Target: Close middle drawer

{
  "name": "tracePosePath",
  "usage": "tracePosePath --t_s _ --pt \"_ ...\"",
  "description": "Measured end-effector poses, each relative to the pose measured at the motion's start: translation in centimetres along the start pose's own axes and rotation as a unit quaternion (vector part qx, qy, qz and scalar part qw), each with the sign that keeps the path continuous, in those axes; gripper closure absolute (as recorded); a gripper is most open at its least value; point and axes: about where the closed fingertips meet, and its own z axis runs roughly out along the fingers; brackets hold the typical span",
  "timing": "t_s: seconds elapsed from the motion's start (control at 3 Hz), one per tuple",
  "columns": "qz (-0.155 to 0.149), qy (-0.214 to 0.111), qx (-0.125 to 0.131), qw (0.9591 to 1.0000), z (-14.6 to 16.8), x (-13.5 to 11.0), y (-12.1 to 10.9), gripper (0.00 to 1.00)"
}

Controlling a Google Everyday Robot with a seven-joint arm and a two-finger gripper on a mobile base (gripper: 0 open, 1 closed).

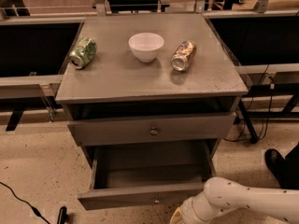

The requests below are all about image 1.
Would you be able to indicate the grey top drawer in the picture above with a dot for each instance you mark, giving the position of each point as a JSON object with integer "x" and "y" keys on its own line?
{"x": 96, "y": 132}

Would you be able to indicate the grey wooden drawer cabinet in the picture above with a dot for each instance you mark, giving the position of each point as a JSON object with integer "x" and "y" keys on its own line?
{"x": 115, "y": 84}

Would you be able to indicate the crushed green soda can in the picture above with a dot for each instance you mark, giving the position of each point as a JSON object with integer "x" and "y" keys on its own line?
{"x": 83, "y": 53}

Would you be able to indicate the orange silver soda can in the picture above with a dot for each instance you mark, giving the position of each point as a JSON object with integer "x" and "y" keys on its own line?
{"x": 182, "y": 58}

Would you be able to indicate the black cylindrical floor object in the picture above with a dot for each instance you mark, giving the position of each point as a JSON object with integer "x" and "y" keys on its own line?
{"x": 63, "y": 216}

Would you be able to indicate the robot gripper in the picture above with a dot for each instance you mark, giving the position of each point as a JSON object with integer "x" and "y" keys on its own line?
{"x": 186, "y": 211}

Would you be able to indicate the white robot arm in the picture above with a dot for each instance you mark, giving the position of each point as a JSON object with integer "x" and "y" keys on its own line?
{"x": 221, "y": 196}

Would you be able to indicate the white ceramic bowl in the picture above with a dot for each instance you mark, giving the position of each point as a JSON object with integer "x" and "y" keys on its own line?
{"x": 145, "y": 46}

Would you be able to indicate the grey drawer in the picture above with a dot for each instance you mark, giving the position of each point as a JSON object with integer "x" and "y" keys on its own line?
{"x": 96, "y": 132}
{"x": 149, "y": 173}

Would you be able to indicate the black shoe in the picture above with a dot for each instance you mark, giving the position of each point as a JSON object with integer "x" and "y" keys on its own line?
{"x": 285, "y": 170}

